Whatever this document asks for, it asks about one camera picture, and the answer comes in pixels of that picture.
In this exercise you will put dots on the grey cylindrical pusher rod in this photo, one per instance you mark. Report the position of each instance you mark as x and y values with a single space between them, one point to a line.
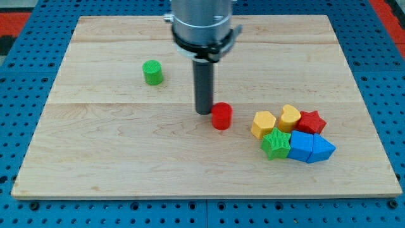
203 86

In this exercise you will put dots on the green cylinder block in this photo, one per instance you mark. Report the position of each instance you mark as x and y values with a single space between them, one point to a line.
152 71

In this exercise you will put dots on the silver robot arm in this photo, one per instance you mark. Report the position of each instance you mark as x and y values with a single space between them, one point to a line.
202 32

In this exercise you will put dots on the red cylinder block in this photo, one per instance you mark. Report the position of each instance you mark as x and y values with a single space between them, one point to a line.
221 116

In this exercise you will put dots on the yellow hexagon block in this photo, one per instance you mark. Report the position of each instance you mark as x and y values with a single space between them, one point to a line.
262 124

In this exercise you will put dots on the yellow heart block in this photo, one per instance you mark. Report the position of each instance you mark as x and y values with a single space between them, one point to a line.
289 118

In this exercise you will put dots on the wooden board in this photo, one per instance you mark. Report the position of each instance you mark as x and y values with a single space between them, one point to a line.
105 134

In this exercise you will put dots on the green star block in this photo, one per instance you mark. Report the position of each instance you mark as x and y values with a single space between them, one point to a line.
276 144

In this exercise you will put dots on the red star block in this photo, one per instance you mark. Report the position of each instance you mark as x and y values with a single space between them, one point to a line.
310 122

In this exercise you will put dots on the blue cube block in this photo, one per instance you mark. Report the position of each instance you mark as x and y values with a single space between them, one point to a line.
301 146

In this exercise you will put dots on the blue triangle block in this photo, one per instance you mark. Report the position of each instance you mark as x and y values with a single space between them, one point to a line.
322 149

